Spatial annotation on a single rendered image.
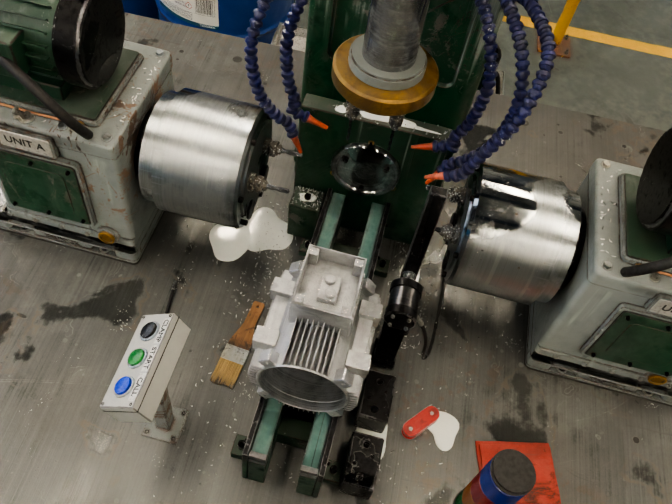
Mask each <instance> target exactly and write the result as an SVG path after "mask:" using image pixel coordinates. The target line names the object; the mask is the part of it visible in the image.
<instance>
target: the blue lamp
mask: <svg viewBox="0 0 672 504"><path fill-rule="evenodd" d="M492 459H493V458H492ZM492 459H491V460H490V461H489V462H488V463H487V464H486V465H485V467H484V468H483V469H482V471H481V474H480V485H481V488H482V491H483V493H484V494H485V495H486V497H487V498H488V499H489V500H490V501H492V502H493V503H495V504H515V503H516V502H518V501H519V500H520V499H521V498H523V497H524V496H525V495H526V494H525V495H523V496H511V495H508V494H506V493H504V492H503V491H501V490H500V489H499V488H498V487H497V486H496V484H495V483H494V481H493V479H492V477H491V473H490V464H491V461H492Z"/></svg>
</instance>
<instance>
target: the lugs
mask: <svg viewBox="0 0 672 504"><path fill-rule="evenodd" d="M302 265H303V261H302V260H300V261H297V262H293V263H291V266H290V269H289V273H290V274H291V275H292V276H293V277H294V278H298V277H299V274H300V271H301V268H302ZM375 289H376V285H375V284H374V283H373V282H372V281H371V280H370V279H369V278H366V279H364V281H363V285H362V289H361V293H362V294H363V295H364V296H365V297H368V296H372V295H374V293H375ZM278 358H279V353H277V352H276V351H275V350H274V349H272V348H271V349H266V350H262V351H261V353H260V356H259V359H258V362H259V363H260V364H261V365H263V366H264V367H266V368H267V367H272V366H276V364H277V361H278ZM353 380H354V375H353V374H352V373H351V372H350V371H349V370H347V369H346V368H343V369H337V370H336V374H335V377H334V382H335V383H336V384H337V385H339V386H340V387H341V388H349V387H352V384H353ZM257 393H258V394H259V395H261V396H262V397H264V398H265V399H268V398H273V397H271V396H269V395H268V394H267V393H265V392H264V391H263V390H262V389H261V388H260V387H258V389H257ZM343 412H344V410H342V409H340V410H337V411H333V412H326V413H327V414H329V415H330V416H331V417H337V416H343Z"/></svg>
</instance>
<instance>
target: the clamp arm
mask: <svg viewBox="0 0 672 504"><path fill-rule="evenodd" d="M448 191H449V190H448V189H446V188H442V187H438V186H434V185H431V187H430V190H429V193H428V195H427V198H426V201H425V204H424V207H423V210H422V213H421V216H420V219H419V221H418V224H417V227H416V230H415V233H414V236H413V239H412V242H411V245H410V247H409V250H408V253H407V256H406V259H405V262H404V265H403V268H402V271H401V275H400V278H401V277H404V276H405V273H406V276H410V274H411V273H412V276H411V277H412V278H414V280H416V278H417V275H418V272H419V270H420V267H421V265H422V262H423V259H424V257H425V254H426V252H427V249H428V247H429V244H430V241H431V239H432V236H433V234H434V231H435V228H436V226H437V223H438V221H439V218H440V215H441V213H442V210H443V208H444V205H445V202H446V200H447V197H448ZM407 272H408V273H407Z"/></svg>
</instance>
